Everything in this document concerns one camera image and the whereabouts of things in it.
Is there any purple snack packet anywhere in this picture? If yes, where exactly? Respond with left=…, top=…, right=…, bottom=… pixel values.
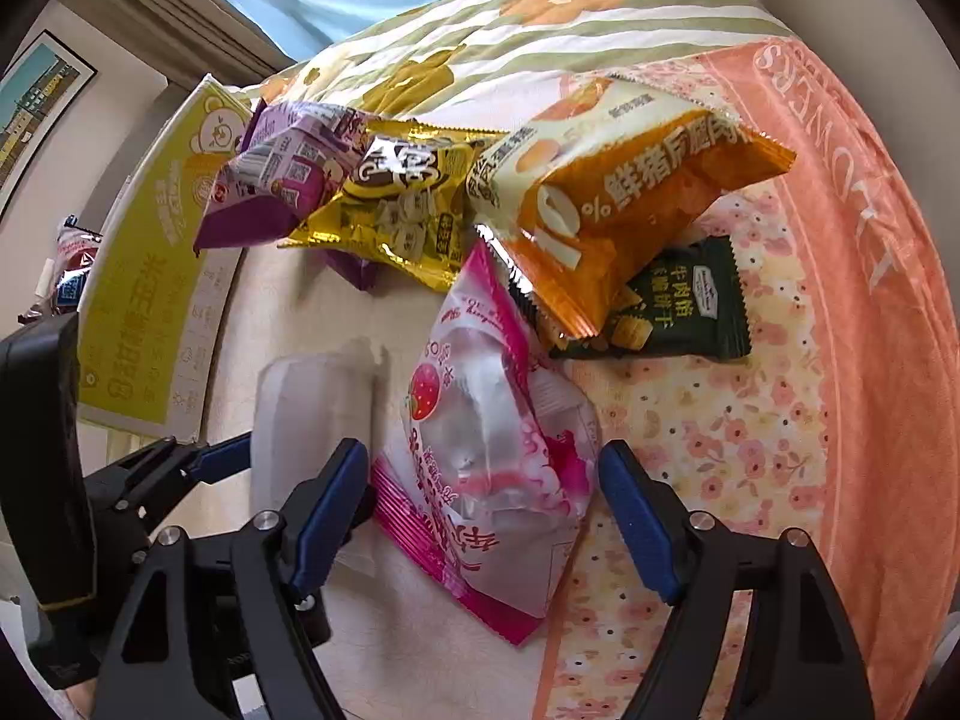
left=193, top=100, right=368, bottom=254

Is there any peach floral cloth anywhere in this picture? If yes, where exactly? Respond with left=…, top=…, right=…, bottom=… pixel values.
left=540, top=37, right=953, bottom=720

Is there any orange and white snack packet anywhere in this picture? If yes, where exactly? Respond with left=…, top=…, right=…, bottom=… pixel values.
left=466, top=75, right=797, bottom=340

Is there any pink strawberry snack packet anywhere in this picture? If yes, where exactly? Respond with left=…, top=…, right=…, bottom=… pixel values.
left=371, top=240, right=601, bottom=646

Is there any framed picture of houses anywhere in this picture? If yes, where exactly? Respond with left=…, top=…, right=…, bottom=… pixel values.
left=0, top=30, right=98, bottom=215

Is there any translucent white plastic packet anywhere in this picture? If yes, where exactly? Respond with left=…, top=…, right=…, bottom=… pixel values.
left=251, top=345, right=387, bottom=578

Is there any striped floral blanket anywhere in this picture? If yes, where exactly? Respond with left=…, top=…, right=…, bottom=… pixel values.
left=247, top=0, right=796, bottom=128

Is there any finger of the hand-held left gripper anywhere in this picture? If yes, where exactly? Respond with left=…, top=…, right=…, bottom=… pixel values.
left=82, top=431, right=254, bottom=511

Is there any yellow-green cardboard box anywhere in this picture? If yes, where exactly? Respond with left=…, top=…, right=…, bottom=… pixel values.
left=75, top=75, right=260, bottom=443

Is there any gold snack packet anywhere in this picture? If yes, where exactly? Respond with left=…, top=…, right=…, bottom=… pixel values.
left=277, top=118, right=511, bottom=293

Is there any dark green snack packet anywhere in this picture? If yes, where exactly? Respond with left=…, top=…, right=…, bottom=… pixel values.
left=536, top=234, right=753, bottom=361

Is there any brown curtain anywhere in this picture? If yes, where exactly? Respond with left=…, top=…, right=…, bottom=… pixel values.
left=82, top=0, right=293, bottom=98

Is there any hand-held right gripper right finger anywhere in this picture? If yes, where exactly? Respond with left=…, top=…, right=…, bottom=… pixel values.
left=598, top=441, right=875, bottom=720

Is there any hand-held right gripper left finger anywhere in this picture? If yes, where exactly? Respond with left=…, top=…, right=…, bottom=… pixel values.
left=90, top=437, right=374, bottom=720

